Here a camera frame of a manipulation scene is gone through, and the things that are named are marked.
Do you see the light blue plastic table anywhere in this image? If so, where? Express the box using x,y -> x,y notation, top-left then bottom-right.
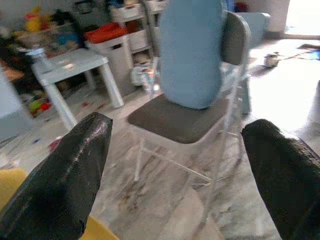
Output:
32,48 -> 125,131

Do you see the grey storage bin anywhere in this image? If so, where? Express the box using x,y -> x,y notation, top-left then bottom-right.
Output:
84,34 -> 133,97

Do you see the grey folding chair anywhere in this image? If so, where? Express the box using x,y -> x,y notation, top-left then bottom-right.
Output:
127,11 -> 252,231

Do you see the grey drawer unit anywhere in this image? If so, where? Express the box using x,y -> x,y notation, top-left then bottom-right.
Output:
109,0 -> 168,55

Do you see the yellow toy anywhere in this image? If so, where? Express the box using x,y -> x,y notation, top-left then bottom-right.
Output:
24,6 -> 42,32

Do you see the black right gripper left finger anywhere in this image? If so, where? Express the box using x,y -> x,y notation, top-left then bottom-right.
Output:
0,111 -> 114,240

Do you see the orange cloth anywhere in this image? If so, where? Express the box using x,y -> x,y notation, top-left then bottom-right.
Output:
83,22 -> 128,42

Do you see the yellow shirt black lettering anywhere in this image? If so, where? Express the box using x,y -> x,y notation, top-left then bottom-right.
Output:
0,167 -> 121,240

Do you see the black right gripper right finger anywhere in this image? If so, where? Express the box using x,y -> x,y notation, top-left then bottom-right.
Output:
240,118 -> 320,240

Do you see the light blue chair cushion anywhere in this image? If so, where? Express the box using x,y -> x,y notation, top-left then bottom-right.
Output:
157,0 -> 226,111

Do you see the white printed package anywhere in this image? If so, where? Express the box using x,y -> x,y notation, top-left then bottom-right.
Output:
131,63 -> 157,93

